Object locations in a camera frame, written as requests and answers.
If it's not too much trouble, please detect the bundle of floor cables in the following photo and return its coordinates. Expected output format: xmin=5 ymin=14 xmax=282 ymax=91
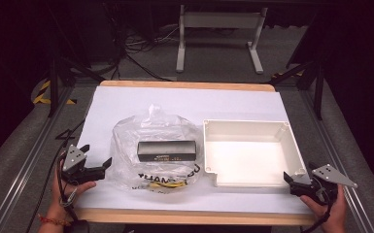
xmin=103 ymin=3 xmax=183 ymax=83

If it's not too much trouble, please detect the black wrist device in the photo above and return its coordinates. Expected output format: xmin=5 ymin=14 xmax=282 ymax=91
xmin=63 ymin=218 xmax=91 ymax=233

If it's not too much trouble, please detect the aluminium rail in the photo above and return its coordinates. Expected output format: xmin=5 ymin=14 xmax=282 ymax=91
xmin=298 ymin=90 xmax=374 ymax=233
xmin=0 ymin=84 xmax=90 ymax=233

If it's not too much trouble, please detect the clear plastic bag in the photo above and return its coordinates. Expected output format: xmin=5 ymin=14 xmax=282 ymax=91
xmin=109 ymin=104 xmax=205 ymax=195

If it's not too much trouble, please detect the black metal stand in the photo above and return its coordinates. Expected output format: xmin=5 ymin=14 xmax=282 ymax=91
xmin=45 ymin=0 xmax=107 ymax=118
xmin=267 ymin=32 xmax=325 ymax=121

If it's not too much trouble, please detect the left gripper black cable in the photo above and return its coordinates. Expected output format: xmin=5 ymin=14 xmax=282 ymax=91
xmin=24 ymin=151 xmax=66 ymax=233

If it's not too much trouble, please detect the white metal desk frame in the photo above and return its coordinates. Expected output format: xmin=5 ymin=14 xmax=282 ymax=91
xmin=175 ymin=4 xmax=269 ymax=75

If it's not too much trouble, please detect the white table sheet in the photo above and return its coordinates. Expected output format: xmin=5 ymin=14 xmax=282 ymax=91
xmin=74 ymin=84 xmax=313 ymax=216

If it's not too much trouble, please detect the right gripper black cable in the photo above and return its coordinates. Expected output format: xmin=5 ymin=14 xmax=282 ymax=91
xmin=300 ymin=193 xmax=335 ymax=233

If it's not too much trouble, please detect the person's left hand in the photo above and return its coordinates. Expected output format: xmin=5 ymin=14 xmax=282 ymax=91
xmin=47 ymin=160 xmax=97 ymax=222

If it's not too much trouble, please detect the white plastic box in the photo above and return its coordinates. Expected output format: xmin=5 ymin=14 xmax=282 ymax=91
xmin=202 ymin=118 xmax=308 ymax=188

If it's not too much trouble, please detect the person's right hand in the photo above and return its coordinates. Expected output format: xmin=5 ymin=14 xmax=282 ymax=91
xmin=299 ymin=183 xmax=348 ymax=233

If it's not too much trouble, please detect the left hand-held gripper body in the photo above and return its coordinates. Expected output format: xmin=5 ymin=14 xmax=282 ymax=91
xmin=60 ymin=144 xmax=107 ymax=185

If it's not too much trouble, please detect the yellow item in bag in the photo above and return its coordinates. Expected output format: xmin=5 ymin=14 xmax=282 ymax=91
xmin=149 ymin=181 xmax=187 ymax=190

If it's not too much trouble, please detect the red braided bracelet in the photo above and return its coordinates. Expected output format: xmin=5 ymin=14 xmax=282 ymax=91
xmin=37 ymin=213 xmax=72 ymax=227

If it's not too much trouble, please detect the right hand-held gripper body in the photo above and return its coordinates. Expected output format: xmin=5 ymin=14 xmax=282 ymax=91
xmin=289 ymin=163 xmax=359 ymax=206

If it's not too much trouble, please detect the metal key ring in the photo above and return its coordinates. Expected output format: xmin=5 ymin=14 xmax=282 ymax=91
xmin=58 ymin=187 xmax=78 ymax=209

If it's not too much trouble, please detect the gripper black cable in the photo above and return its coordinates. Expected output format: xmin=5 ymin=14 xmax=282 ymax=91
xmin=300 ymin=193 xmax=335 ymax=233
xmin=24 ymin=151 xmax=66 ymax=233

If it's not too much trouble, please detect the black rectangular box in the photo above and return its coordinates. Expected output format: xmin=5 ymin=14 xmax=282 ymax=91
xmin=136 ymin=139 xmax=198 ymax=163

